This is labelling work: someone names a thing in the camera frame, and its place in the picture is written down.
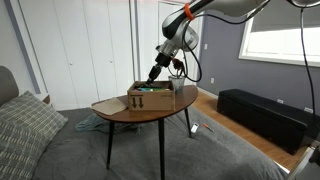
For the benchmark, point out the wooden nightstand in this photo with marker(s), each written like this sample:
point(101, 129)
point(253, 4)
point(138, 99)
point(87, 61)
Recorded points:
point(47, 99)

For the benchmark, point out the grey dashed pattern pillow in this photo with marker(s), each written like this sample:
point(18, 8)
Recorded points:
point(16, 153)

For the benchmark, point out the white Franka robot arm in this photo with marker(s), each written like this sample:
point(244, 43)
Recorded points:
point(191, 36)

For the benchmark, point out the white closet doors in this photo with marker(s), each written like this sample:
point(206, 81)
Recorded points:
point(83, 50)
point(166, 60)

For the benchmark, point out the brown paper sheet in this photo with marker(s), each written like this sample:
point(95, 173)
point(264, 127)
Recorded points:
point(110, 106)

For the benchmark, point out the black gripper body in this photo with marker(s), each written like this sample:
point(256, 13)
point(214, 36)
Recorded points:
point(155, 72)

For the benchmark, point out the grey plaid pillow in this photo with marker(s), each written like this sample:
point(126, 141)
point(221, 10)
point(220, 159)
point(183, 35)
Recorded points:
point(30, 113)

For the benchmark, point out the wooden table with black legs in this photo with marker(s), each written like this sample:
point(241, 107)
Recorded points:
point(150, 115)

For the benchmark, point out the white wall outlet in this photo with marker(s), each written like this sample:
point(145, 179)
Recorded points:
point(280, 101)
point(212, 80)
point(308, 109)

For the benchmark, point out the white framed window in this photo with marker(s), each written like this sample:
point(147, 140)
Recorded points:
point(283, 43)

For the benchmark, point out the white light switch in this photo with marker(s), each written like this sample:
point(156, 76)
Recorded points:
point(205, 46)

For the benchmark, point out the grey upholstered headboard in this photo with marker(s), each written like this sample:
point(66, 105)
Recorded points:
point(6, 86)

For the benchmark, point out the orange capped pen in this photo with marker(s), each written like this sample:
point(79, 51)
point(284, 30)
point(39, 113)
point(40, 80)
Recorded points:
point(208, 127)

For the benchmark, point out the teal crumpled cloth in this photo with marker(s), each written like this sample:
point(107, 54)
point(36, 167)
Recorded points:
point(88, 124)

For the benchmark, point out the brown cardboard box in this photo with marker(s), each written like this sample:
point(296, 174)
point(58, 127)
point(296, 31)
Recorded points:
point(153, 100)

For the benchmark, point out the white remote control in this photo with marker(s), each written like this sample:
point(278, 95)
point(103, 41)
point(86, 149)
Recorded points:
point(194, 128)

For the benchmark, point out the grey roller blind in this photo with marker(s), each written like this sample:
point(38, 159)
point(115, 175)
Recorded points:
point(276, 21)

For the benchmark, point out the black bench ottoman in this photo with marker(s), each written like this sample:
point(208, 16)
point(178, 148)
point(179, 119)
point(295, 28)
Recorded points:
point(266, 116)

